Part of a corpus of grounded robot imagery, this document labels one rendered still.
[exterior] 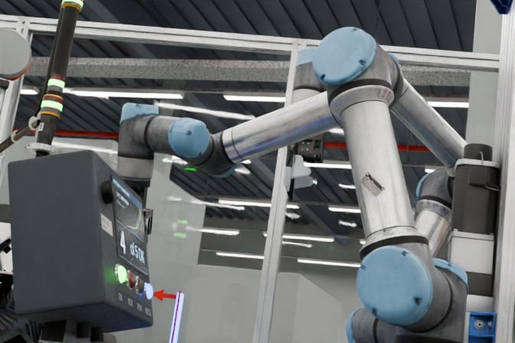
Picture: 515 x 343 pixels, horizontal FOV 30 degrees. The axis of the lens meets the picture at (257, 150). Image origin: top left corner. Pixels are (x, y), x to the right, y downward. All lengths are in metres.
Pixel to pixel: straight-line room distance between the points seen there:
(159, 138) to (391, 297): 0.60
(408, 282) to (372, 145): 0.26
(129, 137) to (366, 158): 0.53
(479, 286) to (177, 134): 0.66
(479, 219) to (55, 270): 1.05
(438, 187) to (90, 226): 1.42
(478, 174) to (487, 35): 4.70
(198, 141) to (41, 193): 0.74
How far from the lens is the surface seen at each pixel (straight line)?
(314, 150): 2.22
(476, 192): 1.99
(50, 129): 2.11
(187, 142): 1.86
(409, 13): 12.17
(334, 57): 1.70
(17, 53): 2.89
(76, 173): 1.18
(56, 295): 1.15
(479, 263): 1.96
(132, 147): 1.94
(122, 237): 1.25
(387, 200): 1.60
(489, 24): 6.69
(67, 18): 2.19
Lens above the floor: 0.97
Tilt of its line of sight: 15 degrees up
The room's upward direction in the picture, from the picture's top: 8 degrees clockwise
